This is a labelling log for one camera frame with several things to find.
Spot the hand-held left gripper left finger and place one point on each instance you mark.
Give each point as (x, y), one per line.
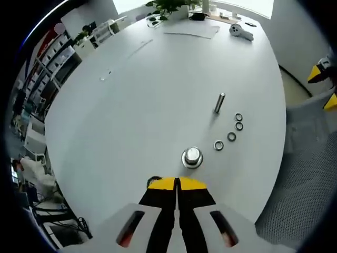
(158, 195)

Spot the large threaded steel stud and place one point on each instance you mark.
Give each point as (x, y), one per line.
(192, 155)

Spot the small metal washer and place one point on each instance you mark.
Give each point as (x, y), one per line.
(228, 136)
(214, 146)
(236, 126)
(235, 117)

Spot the white slatted chair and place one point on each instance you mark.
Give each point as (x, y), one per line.
(105, 29)

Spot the white stand device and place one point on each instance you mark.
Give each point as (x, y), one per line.
(206, 6)

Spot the small black pouch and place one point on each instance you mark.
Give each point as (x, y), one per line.
(198, 16)

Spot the small black flat object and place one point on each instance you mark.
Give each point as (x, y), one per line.
(250, 24)

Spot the wooden board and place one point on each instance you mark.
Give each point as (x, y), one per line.
(223, 17)

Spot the small plant in glass bowl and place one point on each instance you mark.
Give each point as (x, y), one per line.
(155, 22)

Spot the white paper sheet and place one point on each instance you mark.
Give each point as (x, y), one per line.
(194, 31)

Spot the large potted green plant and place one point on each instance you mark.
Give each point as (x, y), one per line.
(168, 5)

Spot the small background plant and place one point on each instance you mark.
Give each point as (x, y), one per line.
(81, 35)

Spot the small threaded steel stud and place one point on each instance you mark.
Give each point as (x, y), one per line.
(219, 104)

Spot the white storage shelving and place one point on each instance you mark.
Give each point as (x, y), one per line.
(52, 60)

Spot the grey handheld controller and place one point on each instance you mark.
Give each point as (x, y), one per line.
(246, 33)
(234, 29)

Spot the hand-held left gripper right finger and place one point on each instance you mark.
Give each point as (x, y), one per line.
(194, 195)

